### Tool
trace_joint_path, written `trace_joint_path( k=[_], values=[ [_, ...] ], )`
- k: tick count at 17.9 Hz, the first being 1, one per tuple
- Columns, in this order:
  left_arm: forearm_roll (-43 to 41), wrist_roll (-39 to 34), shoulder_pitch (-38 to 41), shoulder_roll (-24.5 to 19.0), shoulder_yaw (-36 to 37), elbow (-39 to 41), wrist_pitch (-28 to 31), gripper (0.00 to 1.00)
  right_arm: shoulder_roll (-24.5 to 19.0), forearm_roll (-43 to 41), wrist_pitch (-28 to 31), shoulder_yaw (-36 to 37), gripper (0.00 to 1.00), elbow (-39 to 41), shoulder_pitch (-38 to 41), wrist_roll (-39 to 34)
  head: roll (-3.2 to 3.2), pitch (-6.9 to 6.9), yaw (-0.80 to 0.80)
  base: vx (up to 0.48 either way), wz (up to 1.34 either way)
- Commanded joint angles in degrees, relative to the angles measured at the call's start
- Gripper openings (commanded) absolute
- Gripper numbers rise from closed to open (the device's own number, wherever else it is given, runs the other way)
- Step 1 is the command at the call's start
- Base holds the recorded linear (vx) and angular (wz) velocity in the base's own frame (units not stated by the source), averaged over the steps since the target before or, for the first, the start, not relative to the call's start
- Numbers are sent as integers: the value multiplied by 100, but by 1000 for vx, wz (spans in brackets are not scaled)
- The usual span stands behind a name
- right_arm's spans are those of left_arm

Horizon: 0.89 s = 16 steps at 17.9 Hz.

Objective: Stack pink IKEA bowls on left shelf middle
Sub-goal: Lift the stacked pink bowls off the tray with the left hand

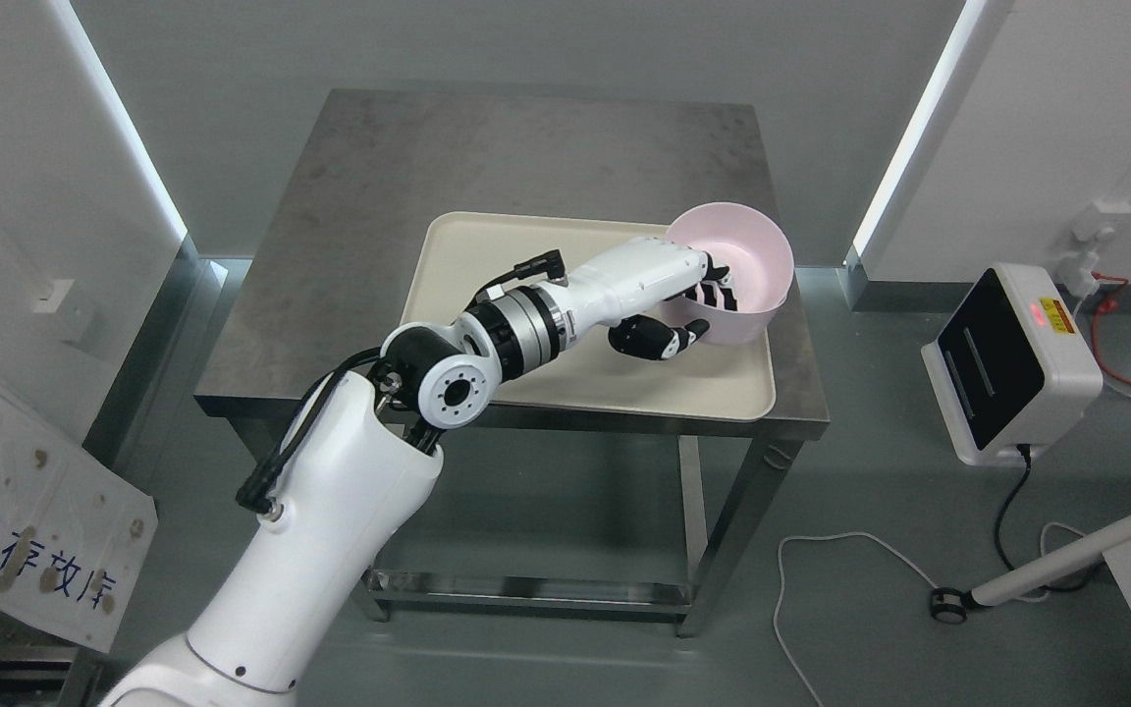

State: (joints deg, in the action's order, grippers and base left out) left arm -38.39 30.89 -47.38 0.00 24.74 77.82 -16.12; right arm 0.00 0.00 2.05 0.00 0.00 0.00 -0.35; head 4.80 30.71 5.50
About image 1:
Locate stainless steel table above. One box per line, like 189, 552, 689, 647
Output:
195, 89, 830, 638

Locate white wall socket plug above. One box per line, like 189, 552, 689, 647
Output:
1056, 200, 1131, 299

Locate white black charging device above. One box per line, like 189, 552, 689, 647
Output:
920, 262, 1104, 466

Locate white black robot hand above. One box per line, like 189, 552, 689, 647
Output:
539, 238, 739, 361

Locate black power cable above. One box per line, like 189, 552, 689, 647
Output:
994, 445, 1102, 592

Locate white wall switch box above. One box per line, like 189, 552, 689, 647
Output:
32, 278, 81, 317

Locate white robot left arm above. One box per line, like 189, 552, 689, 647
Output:
103, 250, 566, 706

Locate pink bowl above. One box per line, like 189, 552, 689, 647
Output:
666, 202, 794, 314
661, 281, 789, 346

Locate beige plastic tray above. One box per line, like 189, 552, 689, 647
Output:
402, 213, 777, 421

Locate white wheeled stand leg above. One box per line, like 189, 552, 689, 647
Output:
929, 515, 1131, 624

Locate white cable on floor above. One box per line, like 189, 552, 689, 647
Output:
774, 520, 1089, 707

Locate white sign with characters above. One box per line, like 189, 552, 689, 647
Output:
0, 390, 158, 653

